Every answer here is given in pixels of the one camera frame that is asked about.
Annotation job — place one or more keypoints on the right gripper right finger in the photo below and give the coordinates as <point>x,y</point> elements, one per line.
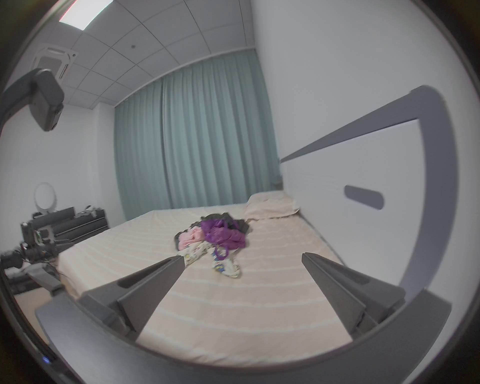
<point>337,292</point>

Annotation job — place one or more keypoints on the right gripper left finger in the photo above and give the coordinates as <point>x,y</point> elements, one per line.
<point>150,292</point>

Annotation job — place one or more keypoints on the white printed pyjama top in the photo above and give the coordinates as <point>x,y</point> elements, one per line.
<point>225,268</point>

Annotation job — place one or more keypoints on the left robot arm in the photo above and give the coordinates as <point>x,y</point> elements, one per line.
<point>37,240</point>

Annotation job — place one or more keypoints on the bed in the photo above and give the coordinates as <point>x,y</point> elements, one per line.
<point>262,318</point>

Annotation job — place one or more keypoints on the pink garment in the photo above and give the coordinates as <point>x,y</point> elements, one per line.
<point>191,238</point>

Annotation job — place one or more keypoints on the purple garment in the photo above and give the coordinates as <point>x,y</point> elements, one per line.
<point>221,234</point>

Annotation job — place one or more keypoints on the black chest of drawers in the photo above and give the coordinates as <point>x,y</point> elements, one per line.
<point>82,227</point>

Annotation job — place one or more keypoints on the grey garment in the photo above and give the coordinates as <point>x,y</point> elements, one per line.
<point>213,216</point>

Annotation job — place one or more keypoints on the crumpled pale cloth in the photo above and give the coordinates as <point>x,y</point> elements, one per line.
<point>87,211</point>

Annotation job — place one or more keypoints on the black garment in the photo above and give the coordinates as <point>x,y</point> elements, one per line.
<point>243,226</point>

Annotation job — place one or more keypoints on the round white mirror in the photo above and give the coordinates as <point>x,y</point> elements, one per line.
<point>45,197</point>

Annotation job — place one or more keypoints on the blue-green curtain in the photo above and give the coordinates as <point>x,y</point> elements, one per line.
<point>217,131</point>
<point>138,150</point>

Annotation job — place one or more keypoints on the ceiling air conditioner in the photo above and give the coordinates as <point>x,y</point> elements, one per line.
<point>56,62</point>

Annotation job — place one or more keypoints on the ceiling light panel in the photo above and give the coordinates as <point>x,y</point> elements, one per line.
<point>86,11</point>

